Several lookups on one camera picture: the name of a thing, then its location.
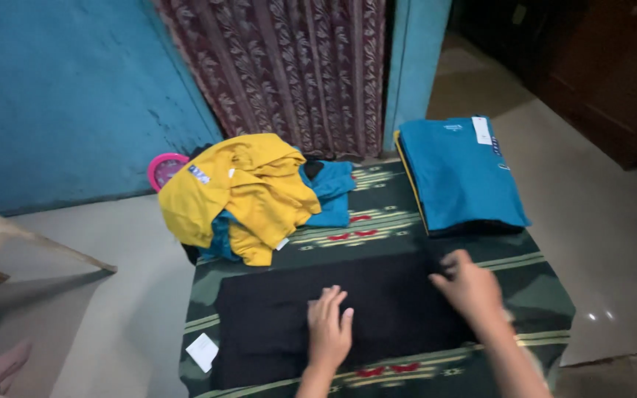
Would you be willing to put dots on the person's left hand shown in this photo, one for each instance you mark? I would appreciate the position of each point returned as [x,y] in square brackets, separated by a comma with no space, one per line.
[327,334]

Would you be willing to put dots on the person's right hand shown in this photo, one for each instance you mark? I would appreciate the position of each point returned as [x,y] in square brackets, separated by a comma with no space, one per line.
[473,290]

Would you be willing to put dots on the black t-shirt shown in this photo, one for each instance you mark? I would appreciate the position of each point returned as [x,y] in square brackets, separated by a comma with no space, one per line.
[476,228]
[274,315]

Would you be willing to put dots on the folded black t-shirt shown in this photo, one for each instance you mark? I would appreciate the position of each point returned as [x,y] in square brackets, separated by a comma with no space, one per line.
[476,228]

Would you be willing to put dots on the green patterned mat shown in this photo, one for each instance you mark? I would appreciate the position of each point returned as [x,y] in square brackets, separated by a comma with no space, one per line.
[385,232]

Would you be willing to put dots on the folded teal t-shirt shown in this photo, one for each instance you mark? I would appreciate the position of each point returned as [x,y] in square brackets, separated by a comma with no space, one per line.
[459,174]

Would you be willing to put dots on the white paper tag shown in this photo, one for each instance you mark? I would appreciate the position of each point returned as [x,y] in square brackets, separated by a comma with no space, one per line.
[203,351]

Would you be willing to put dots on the folded yellow t-shirt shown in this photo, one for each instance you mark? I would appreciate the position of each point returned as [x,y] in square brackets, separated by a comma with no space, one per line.
[408,171]

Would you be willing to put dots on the crumpled teal t-shirt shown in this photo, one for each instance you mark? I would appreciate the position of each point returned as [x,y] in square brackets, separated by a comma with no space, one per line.
[332,193]

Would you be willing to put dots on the white hang tag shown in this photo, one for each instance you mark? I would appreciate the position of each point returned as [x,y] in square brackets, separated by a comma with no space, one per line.
[482,130]

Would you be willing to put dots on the crumpled yellow t-shirt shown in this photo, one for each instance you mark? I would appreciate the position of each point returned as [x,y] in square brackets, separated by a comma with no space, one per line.
[252,188]

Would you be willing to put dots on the crumpled black garment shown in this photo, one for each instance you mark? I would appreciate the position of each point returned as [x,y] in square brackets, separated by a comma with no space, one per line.
[313,167]

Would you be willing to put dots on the pink round container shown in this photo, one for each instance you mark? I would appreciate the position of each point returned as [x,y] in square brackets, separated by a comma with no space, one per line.
[162,168]

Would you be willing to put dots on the dark wooden cabinet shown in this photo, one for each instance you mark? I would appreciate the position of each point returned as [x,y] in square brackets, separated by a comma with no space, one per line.
[589,66]

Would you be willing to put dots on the maroon leaf-patterned curtain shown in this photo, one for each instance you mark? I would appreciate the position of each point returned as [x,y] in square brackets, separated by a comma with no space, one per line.
[285,72]

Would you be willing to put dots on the beige plastic chair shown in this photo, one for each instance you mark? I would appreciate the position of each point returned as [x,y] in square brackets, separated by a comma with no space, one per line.
[3,240]

